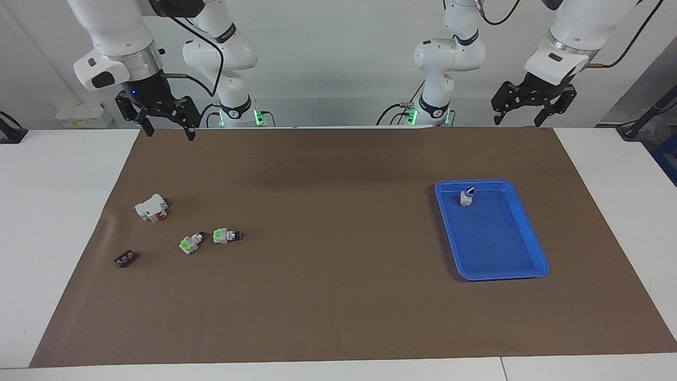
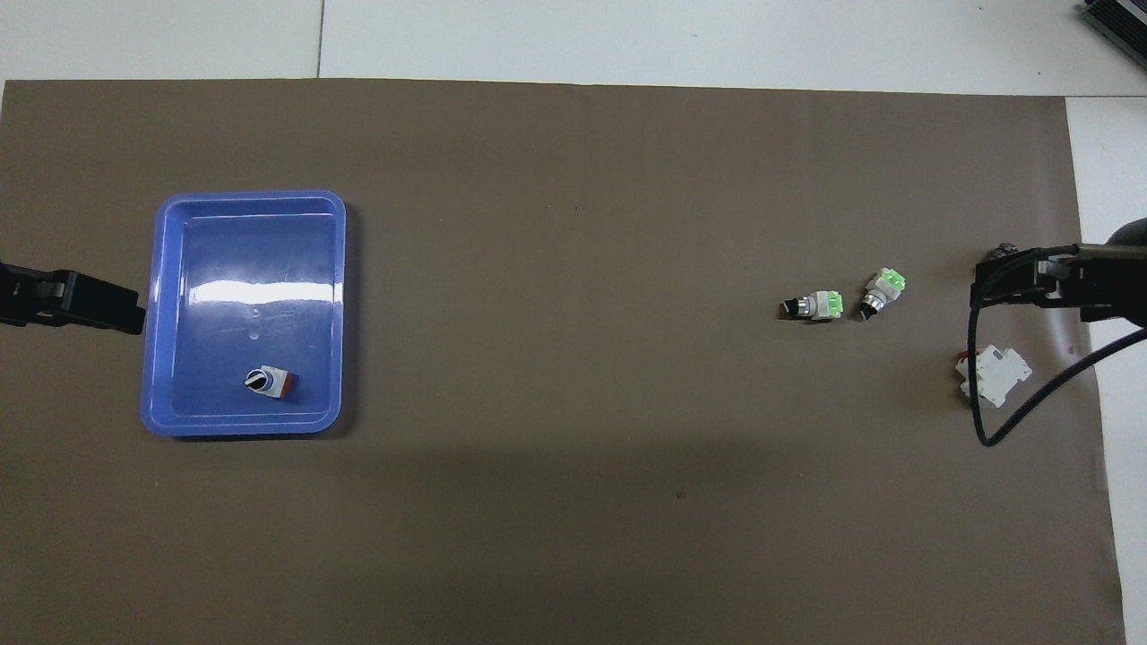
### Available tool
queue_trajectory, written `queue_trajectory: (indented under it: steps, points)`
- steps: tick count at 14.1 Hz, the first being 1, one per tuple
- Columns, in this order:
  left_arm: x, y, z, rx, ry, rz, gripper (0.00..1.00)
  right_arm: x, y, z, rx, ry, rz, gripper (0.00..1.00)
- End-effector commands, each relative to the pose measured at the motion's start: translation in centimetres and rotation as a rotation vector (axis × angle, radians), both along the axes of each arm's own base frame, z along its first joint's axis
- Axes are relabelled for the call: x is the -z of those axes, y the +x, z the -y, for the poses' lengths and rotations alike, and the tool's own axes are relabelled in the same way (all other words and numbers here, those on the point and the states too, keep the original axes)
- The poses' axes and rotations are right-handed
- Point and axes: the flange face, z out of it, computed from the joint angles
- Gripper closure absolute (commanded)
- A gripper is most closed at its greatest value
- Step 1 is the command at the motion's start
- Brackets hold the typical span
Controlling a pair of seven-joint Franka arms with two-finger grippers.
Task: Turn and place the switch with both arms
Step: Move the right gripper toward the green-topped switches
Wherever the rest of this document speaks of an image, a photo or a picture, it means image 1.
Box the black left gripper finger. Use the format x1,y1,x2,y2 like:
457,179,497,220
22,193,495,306
491,81,523,125
534,87,578,128

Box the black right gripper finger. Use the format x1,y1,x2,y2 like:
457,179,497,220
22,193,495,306
115,91,155,137
159,96,202,141

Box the black stand with pole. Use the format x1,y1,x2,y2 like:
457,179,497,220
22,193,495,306
616,85,677,141

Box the blue crate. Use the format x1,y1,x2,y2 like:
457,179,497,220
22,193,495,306
651,132,677,186

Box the green white push button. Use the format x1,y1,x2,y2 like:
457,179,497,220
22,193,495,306
179,231,206,255

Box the blue plastic tray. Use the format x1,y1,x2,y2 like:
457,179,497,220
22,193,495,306
434,179,550,281

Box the brown paper table mat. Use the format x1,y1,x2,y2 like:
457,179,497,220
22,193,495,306
29,126,677,368

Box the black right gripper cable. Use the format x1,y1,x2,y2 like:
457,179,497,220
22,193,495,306
161,13,225,98

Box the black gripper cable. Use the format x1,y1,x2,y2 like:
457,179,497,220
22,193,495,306
161,13,225,98
584,0,666,69

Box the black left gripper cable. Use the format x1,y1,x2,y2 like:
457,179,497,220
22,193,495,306
584,0,666,69

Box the white boxes by wall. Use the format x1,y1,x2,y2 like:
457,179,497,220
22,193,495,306
54,103,113,129

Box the black shoulder cable loop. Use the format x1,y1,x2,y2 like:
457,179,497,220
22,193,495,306
473,0,522,26

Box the white red switch block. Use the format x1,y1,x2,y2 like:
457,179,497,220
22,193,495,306
134,194,169,223

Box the black base cables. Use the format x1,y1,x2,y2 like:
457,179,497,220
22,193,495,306
377,79,426,126

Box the black clamp mount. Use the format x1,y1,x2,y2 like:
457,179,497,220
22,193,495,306
0,111,28,144

